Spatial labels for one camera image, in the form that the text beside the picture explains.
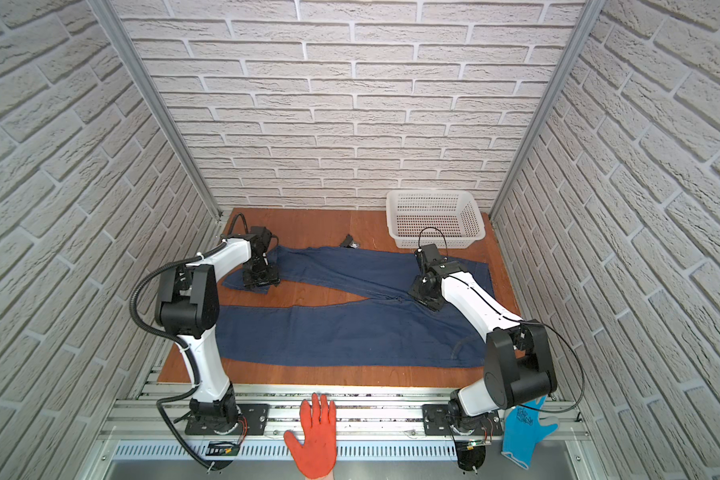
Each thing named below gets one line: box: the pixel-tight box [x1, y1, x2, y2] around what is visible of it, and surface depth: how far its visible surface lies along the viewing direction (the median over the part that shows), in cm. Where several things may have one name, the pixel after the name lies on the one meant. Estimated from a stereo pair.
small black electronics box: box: [205, 441, 240, 456], surface depth 74 cm
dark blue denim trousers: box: [215, 246, 495, 368], surface depth 91 cm
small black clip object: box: [339, 233, 360, 249], surface depth 112 cm
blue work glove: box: [501, 394, 559, 468], surface depth 74 cm
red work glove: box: [284, 393, 337, 479], surface depth 72 cm
